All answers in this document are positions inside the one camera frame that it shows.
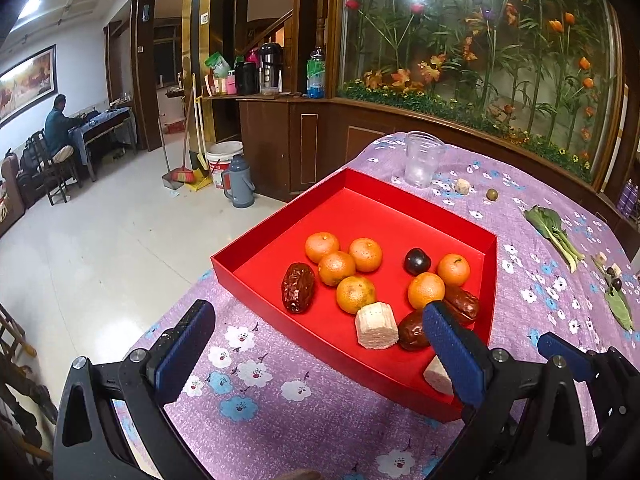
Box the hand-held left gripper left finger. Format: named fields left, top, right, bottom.
left=52, top=300, right=217, bottom=480

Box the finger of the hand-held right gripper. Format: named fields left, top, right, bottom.
left=537, top=332, right=640, bottom=441

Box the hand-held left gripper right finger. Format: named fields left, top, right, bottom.
left=422, top=300, right=601, bottom=480

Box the orange tangerine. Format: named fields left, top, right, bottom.
left=407, top=272, right=446, bottom=310
left=437, top=253, right=471, bottom=287
left=348, top=237, right=383, bottom=273
left=318, top=251, right=357, bottom=287
left=336, top=275, right=377, bottom=315
left=305, top=231, right=341, bottom=264

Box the beige cylindrical chunk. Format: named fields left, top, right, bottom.
left=423, top=355, right=455, bottom=396
left=355, top=301, right=399, bottom=350

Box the dark purple plum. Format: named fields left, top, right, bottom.
left=404, top=247, right=432, bottom=276

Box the red cardboard box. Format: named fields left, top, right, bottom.
left=210, top=167, right=499, bottom=422

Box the red dried date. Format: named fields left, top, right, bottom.
left=281, top=262, right=317, bottom=314
left=397, top=309, right=432, bottom=352
left=442, top=285, right=480, bottom=323

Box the green bok choy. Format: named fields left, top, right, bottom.
left=523, top=205, right=586, bottom=273

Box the purple bottle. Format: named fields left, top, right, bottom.
left=617, top=180, right=640, bottom=217

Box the grey thermos jug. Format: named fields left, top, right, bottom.
left=221, top=154, right=256, bottom=209

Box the white plastic bucket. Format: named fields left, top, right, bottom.
left=206, top=141, right=244, bottom=190

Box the clear plastic cup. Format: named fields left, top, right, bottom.
left=404, top=131, right=447, bottom=188

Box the dark wooden chair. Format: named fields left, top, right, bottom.
left=29, top=130, right=69, bottom=206

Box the brown sofa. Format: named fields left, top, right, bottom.
left=0, top=154, right=27, bottom=237

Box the table with blue cloth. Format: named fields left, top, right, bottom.
left=67, top=106, right=138, bottom=181

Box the black container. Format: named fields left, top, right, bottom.
left=234, top=60, right=258, bottom=96

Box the green bag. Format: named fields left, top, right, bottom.
left=204, top=51, right=232, bottom=78

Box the black steel thermos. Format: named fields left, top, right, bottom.
left=258, top=42, right=283, bottom=96

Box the artificial flower display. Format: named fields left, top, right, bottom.
left=340, top=0, right=626, bottom=183

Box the plastic water bottle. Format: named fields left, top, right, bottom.
left=306, top=47, right=327, bottom=99

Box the framed wall painting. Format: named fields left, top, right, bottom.
left=0, top=45, right=57, bottom=125

